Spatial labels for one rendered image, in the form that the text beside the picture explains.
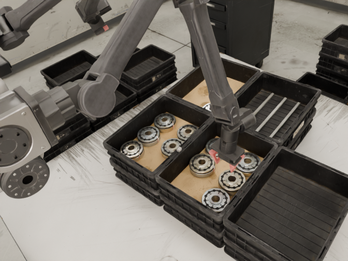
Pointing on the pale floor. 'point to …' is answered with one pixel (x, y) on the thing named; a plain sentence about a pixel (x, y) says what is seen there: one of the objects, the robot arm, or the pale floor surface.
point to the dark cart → (241, 29)
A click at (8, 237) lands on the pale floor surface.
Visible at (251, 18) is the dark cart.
